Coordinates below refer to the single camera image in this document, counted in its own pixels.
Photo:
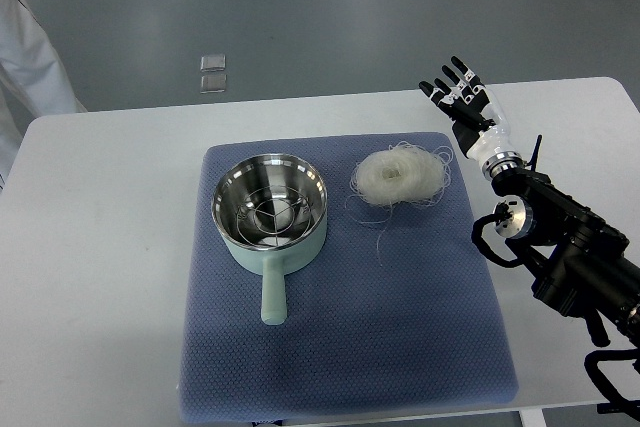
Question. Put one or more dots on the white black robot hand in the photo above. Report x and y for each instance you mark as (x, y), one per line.
(479, 124)

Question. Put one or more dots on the white vermicelli nest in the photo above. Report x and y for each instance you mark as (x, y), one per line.
(402, 174)

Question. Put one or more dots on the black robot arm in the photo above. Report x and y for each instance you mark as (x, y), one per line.
(577, 260)

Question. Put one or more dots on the mint green steel pot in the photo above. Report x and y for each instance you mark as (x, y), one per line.
(268, 175)

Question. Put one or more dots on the blue textured mat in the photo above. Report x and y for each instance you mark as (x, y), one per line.
(397, 310)

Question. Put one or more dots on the upper metal floor plate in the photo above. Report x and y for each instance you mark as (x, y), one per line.
(213, 62)

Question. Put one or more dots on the person in white coat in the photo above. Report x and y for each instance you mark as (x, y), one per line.
(31, 69)

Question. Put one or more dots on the wire steaming rack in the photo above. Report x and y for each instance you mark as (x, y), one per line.
(272, 222)

